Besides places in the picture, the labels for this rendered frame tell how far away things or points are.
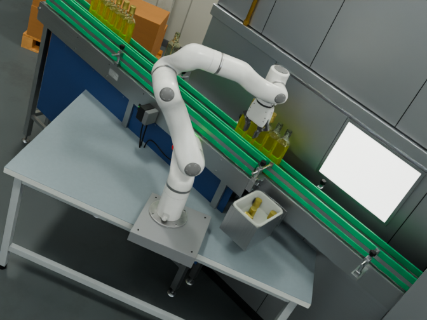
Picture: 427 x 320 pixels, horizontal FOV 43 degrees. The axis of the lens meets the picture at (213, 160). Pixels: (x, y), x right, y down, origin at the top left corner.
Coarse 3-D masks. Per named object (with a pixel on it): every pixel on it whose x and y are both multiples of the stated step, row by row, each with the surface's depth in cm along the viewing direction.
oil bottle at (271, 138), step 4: (272, 132) 263; (268, 136) 264; (272, 136) 263; (276, 136) 262; (280, 136) 264; (264, 140) 267; (268, 140) 265; (272, 140) 264; (264, 144) 267; (268, 144) 266; (272, 144) 264; (264, 148) 268; (268, 148) 266; (272, 148) 266; (264, 152) 268; (268, 152) 267
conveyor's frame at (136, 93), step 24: (48, 24) 332; (72, 48) 323; (96, 48) 310; (120, 72) 302; (144, 96) 294; (216, 168) 274; (216, 192) 279; (240, 192) 268; (288, 216) 265; (312, 216) 257; (312, 240) 260; (336, 240) 251; (336, 264) 254; (384, 288) 241
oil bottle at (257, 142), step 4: (272, 128) 267; (260, 132) 267; (264, 132) 265; (268, 132) 265; (260, 136) 268; (264, 136) 266; (252, 140) 272; (256, 140) 270; (260, 140) 268; (252, 144) 272; (256, 144) 270; (260, 144) 269; (260, 148) 271
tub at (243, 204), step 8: (256, 192) 263; (240, 200) 253; (248, 200) 261; (264, 200) 263; (240, 208) 259; (248, 208) 262; (264, 208) 264; (272, 208) 262; (280, 208) 259; (256, 216) 260; (264, 216) 262; (256, 224) 243; (264, 224) 247
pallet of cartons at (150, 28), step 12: (36, 0) 460; (132, 0) 474; (36, 12) 465; (144, 12) 463; (156, 12) 473; (168, 12) 482; (36, 24) 471; (144, 24) 456; (156, 24) 455; (24, 36) 479; (36, 36) 477; (132, 36) 464; (144, 36) 462; (156, 36) 462; (36, 48) 488; (156, 48) 494
